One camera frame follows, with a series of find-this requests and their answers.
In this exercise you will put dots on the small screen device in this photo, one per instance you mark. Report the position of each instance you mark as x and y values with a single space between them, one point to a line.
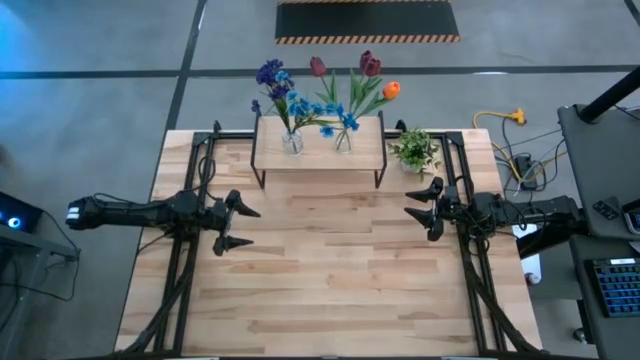
634 217

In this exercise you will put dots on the black hazard-striped floor mat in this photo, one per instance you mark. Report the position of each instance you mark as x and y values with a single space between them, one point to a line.
365 20

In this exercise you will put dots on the dark grey keyboard desk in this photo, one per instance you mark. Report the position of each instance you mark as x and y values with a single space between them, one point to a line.
580 300

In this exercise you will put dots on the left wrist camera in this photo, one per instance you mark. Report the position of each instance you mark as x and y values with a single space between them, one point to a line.
216 207

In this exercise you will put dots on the green potted plant white pot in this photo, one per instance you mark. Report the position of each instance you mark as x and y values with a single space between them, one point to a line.
415 147

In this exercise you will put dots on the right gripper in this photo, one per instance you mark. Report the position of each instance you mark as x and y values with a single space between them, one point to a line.
457 216

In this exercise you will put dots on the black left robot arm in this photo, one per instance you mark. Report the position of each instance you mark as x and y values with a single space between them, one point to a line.
130 212

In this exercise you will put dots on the small black remote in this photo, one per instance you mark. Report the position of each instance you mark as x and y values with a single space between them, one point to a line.
606 210

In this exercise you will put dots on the wide ribbed glass jar vase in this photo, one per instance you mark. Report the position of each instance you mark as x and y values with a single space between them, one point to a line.
292 146

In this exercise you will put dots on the small black caster wheel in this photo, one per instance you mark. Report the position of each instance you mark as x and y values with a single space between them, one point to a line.
581 335

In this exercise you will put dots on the black power strip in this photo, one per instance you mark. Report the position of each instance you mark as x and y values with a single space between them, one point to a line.
526 172

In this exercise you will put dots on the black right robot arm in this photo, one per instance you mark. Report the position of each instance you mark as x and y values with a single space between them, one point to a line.
540 207

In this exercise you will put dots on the dark red twin-bud tulip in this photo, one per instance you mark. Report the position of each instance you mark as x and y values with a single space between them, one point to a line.
371 64

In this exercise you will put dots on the grey side stand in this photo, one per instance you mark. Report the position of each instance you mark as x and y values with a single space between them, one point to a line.
30 240

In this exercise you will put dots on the backlit computer keyboard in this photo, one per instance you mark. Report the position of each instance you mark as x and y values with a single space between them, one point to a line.
620 287

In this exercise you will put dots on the orange artificial tulip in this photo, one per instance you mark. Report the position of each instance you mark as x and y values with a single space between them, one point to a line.
391 90

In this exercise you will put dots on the black computer blue light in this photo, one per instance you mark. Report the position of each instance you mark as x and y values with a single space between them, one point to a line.
20 212

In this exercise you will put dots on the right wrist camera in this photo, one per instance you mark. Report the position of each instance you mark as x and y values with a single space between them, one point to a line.
451 197

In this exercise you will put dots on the black diagonal pole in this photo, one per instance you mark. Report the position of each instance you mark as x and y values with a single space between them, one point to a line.
610 95

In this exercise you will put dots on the slim glass vase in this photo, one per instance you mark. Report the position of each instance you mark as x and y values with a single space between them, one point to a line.
343 146

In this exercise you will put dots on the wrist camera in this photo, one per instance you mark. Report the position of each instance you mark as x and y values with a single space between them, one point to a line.
451 197
216 207

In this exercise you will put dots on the wooden shelf black metal legs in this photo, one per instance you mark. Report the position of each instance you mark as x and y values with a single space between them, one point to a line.
365 150

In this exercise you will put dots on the white object beside table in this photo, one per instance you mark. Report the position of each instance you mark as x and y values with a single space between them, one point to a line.
532 265

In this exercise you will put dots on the purple artificial flower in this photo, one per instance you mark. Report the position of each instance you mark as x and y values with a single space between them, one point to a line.
267 72

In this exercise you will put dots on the grey desk top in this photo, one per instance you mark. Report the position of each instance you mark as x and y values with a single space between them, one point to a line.
605 160

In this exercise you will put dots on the blue artificial flower bunch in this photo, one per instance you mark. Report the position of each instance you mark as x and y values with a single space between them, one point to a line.
300 107

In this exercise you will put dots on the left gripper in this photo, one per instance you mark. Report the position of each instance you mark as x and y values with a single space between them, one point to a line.
224 227

